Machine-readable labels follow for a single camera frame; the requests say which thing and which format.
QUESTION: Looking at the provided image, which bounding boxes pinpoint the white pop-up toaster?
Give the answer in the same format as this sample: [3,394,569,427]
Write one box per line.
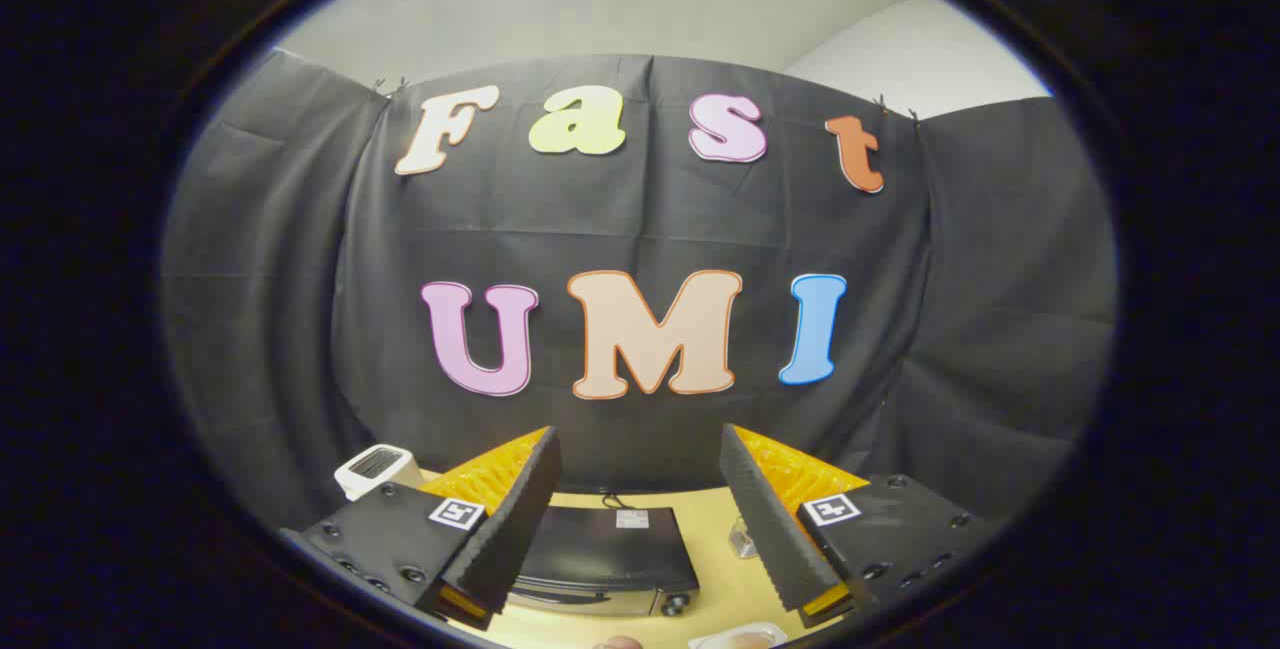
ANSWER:
[333,444,423,502]

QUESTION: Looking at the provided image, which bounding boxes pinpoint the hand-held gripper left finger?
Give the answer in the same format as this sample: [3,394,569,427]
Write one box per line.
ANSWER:
[278,426,563,630]

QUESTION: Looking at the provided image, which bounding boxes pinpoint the black toaster oven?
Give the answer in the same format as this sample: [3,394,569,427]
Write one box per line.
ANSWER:
[505,505,701,620]

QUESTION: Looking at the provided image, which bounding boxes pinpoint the white square plate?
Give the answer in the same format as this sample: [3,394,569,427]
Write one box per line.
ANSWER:
[688,621,788,649]

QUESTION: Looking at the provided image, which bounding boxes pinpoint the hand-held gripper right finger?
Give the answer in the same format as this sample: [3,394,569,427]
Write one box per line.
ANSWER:
[718,423,1001,628]

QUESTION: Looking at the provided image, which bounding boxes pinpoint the black backdrop cloth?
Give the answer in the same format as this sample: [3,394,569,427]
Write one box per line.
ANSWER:
[160,49,1119,535]

